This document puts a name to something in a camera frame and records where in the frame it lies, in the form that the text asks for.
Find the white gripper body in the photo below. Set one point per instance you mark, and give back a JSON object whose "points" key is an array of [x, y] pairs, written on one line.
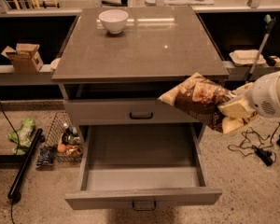
{"points": [[261, 95]]}

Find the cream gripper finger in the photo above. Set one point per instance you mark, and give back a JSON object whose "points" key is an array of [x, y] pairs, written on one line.
{"points": [[238, 107], [234, 125]]}

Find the brown chip bag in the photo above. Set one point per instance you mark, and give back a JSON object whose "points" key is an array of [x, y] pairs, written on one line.
{"points": [[199, 97]]}

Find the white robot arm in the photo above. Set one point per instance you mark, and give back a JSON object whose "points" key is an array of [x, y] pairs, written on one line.
{"points": [[244, 89]]}

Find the closed grey upper drawer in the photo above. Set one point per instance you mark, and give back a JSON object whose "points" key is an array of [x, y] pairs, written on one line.
{"points": [[123, 111]]}

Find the open grey middle drawer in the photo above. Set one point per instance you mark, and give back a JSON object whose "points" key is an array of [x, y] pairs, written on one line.
{"points": [[142, 167]]}

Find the grey drawer cabinet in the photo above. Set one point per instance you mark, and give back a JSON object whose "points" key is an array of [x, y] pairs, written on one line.
{"points": [[159, 48]]}

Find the blue snack bag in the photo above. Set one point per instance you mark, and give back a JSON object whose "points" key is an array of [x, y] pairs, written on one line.
{"points": [[45, 157]]}

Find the green snack bag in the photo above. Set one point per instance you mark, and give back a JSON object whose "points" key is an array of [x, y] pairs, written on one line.
{"points": [[22, 136]]}

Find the yellow black tape measure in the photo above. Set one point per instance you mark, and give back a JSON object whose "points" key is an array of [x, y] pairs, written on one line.
{"points": [[273, 61]]}

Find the white foam takeout container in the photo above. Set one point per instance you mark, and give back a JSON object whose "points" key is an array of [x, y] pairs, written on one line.
{"points": [[244, 57]]}

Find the grabber reacher tool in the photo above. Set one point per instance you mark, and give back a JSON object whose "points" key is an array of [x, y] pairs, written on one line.
{"points": [[270, 22]]}

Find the white ceramic bowl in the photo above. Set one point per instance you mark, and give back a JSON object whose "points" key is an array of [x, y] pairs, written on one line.
{"points": [[114, 20]]}

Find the orange fruit in basket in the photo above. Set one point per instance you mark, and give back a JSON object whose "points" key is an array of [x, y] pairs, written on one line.
{"points": [[61, 148]]}

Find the white plate behind cabinet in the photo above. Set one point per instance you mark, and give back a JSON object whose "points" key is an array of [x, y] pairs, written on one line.
{"points": [[54, 63]]}

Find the black floor bar left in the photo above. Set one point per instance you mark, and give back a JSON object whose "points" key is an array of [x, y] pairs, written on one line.
{"points": [[14, 192]]}

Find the brown cardboard box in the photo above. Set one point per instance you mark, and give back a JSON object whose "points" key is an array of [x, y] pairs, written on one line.
{"points": [[25, 58]]}

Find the wire mesh basket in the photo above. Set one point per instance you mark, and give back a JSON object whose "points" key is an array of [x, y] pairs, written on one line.
{"points": [[62, 131]]}

